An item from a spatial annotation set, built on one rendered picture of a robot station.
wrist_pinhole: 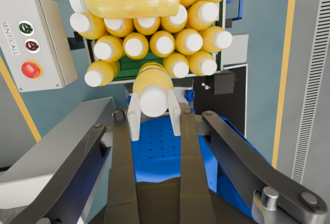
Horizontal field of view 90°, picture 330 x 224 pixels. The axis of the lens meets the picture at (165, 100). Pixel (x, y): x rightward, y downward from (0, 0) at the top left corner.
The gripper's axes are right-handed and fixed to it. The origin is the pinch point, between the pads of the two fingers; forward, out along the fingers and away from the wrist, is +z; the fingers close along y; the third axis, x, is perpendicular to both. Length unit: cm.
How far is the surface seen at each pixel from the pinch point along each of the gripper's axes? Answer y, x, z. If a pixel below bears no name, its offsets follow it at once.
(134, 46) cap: -3.2, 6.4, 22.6
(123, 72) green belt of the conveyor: -10.2, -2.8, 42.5
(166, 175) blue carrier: 1.0, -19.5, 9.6
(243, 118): 82, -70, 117
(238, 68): 73, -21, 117
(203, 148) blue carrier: 11.0, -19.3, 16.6
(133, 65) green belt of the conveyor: -6.3, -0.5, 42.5
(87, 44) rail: -17.8, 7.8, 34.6
